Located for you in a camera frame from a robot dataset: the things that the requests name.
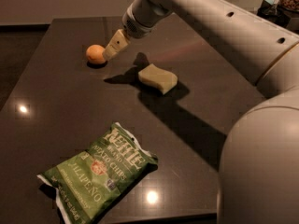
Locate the yellow sponge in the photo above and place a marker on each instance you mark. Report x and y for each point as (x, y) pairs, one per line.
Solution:
(158, 78)

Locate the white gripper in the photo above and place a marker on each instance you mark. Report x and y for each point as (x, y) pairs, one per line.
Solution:
(135, 26)

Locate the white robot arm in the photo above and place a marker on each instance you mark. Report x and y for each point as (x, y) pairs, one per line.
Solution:
(229, 132)

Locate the black bag in background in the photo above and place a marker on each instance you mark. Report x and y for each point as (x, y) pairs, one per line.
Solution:
(279, 16)

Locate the green jalapeno chip bag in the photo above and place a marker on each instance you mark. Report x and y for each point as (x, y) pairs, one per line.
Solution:
(94, 180)

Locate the orange fruit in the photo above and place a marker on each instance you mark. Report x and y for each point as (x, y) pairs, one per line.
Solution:
(94, 54)

